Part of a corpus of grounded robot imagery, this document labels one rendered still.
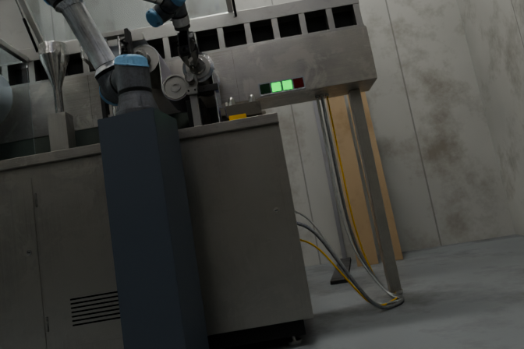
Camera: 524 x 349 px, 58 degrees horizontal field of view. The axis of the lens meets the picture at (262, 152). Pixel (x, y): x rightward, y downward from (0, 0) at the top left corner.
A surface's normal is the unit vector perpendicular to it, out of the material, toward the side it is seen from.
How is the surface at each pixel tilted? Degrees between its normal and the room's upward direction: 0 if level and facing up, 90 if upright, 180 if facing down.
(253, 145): 90
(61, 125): 90
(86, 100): 90
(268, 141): 90
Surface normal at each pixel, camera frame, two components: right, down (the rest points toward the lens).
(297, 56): -0.04, -0.15
